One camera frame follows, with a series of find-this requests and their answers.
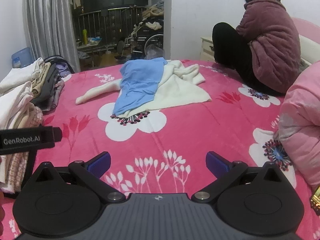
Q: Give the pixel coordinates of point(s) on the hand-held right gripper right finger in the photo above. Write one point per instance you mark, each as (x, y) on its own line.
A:
(218, 165)

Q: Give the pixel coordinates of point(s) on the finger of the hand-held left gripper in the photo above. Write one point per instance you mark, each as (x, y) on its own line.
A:
(57, 134)

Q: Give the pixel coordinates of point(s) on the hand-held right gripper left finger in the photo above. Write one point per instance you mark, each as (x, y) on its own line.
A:
(100, 163)

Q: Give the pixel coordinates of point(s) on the blue t-shirt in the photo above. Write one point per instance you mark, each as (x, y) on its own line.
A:
(140, 85)

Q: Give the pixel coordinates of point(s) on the pile of clothes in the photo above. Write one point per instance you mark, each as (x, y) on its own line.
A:
(15, 100)

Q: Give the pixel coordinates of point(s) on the pink floral blanket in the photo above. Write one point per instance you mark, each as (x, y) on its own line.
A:
(175, 135)

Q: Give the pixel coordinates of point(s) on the black bag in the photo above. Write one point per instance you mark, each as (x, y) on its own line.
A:
(67, 66)

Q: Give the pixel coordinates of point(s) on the blue water jug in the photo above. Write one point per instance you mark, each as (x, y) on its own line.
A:
(21, 57)

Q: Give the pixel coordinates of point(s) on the cream fleece garment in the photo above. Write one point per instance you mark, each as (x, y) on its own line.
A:
(180, 90)

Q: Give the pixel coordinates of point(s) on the small table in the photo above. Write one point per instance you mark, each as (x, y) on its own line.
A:
(87, 45)

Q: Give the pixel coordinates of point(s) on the yellow bottle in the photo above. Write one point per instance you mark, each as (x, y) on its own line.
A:
(85, 36)

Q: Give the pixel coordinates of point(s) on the smartphone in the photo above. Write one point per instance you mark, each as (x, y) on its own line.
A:
(316, 200)

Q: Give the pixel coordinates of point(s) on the grey curtain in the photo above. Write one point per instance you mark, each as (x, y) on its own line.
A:
(47, 17)

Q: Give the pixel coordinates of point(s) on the white nightstand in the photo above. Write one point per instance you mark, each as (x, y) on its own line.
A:
(206, 47)

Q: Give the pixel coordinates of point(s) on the clear plastic bag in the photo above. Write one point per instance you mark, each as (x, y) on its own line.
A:
(155, 52)

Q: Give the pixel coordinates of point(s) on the metal railing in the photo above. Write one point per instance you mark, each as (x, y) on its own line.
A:
(112, 17)

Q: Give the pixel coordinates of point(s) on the wheelchair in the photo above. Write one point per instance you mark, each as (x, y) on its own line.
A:
(152, 40)

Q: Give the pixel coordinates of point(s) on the heap of laundry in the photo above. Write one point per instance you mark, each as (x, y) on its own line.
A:
(155, 10)

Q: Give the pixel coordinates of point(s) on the pink headboard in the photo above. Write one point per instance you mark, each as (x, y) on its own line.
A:
(308, 30)

